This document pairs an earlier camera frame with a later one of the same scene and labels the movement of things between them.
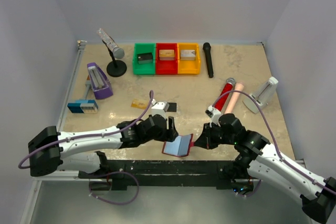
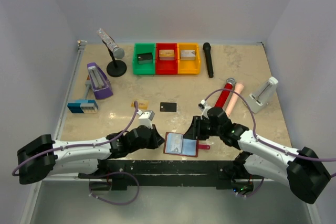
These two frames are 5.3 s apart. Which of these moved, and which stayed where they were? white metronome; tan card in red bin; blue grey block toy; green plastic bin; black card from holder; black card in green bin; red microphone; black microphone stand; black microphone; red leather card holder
Moved: red leather card holder
Stayed: white metronome; green plastic bin; black card in green bin; black microphone; tan card in red bin; black microphone stand; black card from holder; blue grey block toy; red microphone
